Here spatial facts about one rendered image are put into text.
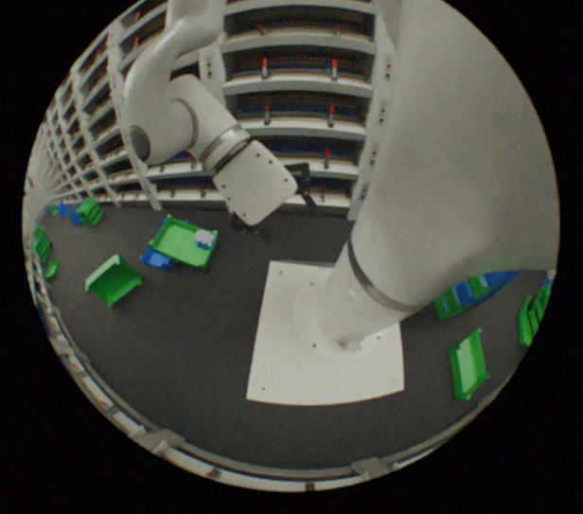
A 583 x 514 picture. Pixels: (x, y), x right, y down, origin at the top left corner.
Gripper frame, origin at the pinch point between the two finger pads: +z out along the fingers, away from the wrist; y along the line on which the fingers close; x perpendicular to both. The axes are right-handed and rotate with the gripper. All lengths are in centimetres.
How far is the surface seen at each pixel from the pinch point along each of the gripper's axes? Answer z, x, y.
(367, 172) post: 23, 44, 35
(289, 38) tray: -44, 34, 38
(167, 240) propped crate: -15, 43, -63
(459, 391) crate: 86, -51, 15
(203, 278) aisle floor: 9, 30, -53
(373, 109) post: -2, 35, 49
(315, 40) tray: -37, 32, 45
